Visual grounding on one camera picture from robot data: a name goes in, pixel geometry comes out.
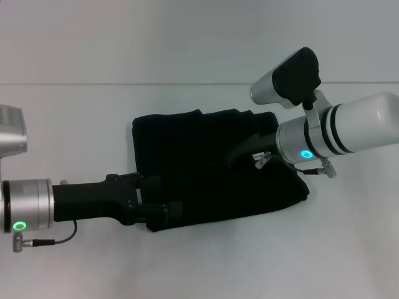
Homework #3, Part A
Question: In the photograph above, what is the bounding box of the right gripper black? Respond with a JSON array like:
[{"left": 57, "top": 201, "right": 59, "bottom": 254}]
[{"left": 223, "top": 130, "right": 282, "bottom": 171}]

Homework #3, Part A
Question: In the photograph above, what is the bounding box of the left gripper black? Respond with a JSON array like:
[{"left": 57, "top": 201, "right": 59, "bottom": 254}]
[{"left": 51, "top": 171, "right": 185, "bottom": 227}]

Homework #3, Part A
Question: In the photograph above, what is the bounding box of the black shirt with FREE print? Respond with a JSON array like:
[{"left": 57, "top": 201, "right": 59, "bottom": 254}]
[{"left": 130, "top": 108, "right": 310, "bottom": 234}]

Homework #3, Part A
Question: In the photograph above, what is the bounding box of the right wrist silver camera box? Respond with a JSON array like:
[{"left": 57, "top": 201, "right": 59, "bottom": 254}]
[{"left": 249, "top": 46, "right": 323, "bottom": 110}]

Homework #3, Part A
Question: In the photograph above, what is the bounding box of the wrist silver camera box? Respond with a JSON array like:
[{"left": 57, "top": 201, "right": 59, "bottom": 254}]
[
  {"left": 249, "top": 46, "right": 323, "bottom": 110},
  {"left": 0, "top": 104, "right": 29, "bottom": 163}
]

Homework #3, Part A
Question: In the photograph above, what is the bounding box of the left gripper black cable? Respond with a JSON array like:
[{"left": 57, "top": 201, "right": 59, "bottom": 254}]
[{"left": 11, "top": 219, "right": 79, "bottom": 254}]

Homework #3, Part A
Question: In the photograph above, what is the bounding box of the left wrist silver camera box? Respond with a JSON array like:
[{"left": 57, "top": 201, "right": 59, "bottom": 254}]
[{"left": 0, "top": 104, "right": 29, "bottom": 163}]

